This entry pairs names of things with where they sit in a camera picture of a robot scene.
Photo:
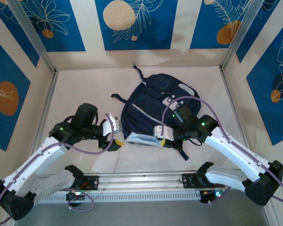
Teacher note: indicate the clear plastic stationery packet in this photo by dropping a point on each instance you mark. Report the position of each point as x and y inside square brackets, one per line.
[141, 139]

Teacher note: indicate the navy blue backpack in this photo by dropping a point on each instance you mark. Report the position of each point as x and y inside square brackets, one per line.
[143, 113]

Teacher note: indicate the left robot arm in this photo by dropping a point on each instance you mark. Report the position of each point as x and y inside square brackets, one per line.
[37, 164]

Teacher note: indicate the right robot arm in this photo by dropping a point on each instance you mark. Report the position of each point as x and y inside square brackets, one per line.
[235, 157]

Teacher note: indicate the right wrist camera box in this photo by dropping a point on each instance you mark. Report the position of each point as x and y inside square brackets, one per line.
[158, 135]

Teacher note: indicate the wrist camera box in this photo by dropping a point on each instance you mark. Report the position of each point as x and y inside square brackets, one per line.
[113, 127]
[158, 135]

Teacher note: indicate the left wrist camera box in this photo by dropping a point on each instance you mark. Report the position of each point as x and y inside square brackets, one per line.
[113, 127]

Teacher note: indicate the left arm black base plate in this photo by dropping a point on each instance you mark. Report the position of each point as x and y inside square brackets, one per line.
[92, 182]

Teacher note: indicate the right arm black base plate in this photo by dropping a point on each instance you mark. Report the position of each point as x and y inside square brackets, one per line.
[189, 181]

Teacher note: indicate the aluminium mounting rail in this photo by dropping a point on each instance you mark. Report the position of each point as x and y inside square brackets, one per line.
[141, 181]

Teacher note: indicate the aluminium table side rail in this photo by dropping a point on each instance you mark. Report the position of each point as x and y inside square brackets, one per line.
[228, 89]
[48, 99]

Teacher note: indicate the aluminium frame post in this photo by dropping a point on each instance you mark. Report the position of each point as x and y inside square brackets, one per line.
[30, 30]
[243, 30]

